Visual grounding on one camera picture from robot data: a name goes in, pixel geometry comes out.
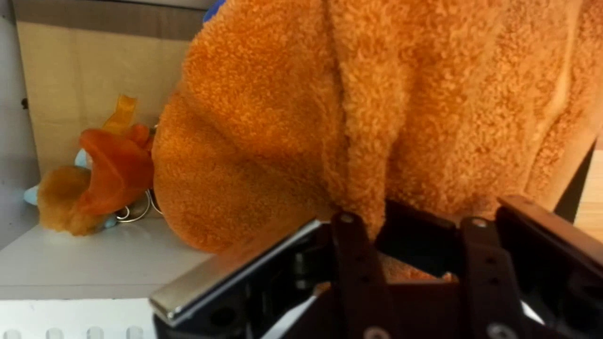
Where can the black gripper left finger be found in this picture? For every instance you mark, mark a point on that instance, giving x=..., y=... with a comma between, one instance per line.
x=359, y=276

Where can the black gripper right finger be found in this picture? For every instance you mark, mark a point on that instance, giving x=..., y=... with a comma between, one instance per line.
x=491, y=276

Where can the orange terry towel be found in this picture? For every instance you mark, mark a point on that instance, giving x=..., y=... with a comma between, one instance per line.
x=378, y=95

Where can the orange plush toy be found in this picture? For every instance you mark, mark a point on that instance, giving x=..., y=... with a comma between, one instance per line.
x=107, y=171

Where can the white toy sink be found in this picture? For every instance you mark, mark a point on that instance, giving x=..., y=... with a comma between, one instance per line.
x=77, y=265

